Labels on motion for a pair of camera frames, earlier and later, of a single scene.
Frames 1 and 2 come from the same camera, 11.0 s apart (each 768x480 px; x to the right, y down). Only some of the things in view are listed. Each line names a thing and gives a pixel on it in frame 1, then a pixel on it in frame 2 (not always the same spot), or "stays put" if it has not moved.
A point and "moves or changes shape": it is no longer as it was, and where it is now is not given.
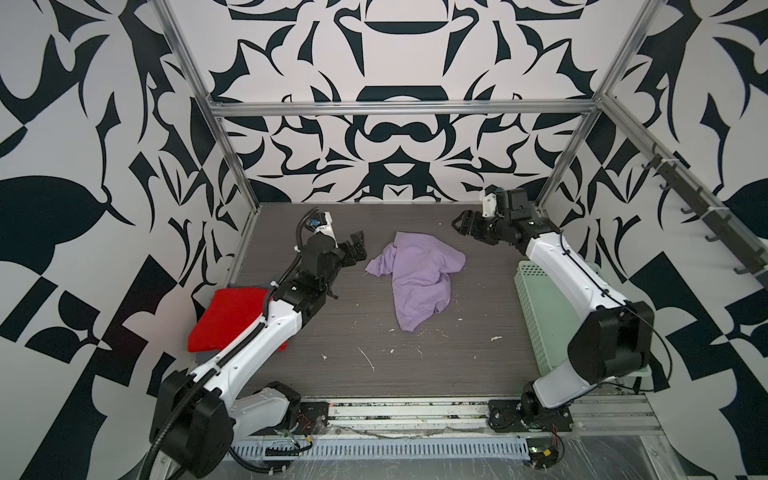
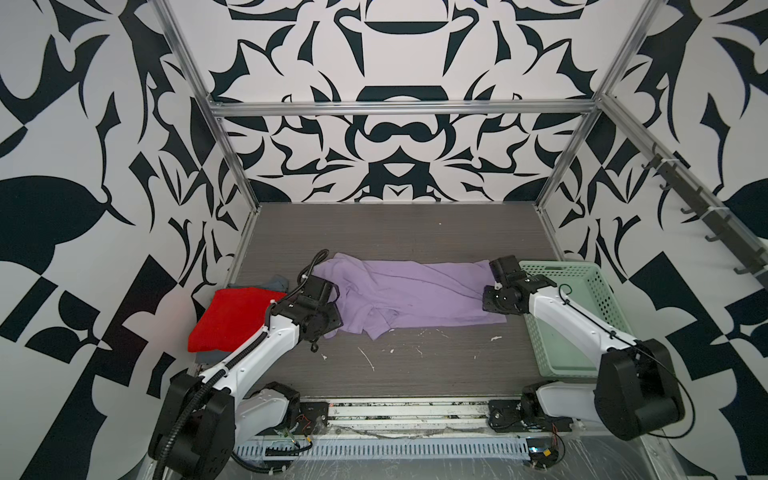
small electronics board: x=543 y=452 stays put
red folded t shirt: x=227 y=310 stays put
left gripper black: x=358 y=249 → x=335 y=318
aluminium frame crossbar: x=448 y=107 stays put
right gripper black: x=473 y=229 → x=488 y=302
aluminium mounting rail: x=468 y=418 stays put
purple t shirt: x=420 y=268 moves or changes shape
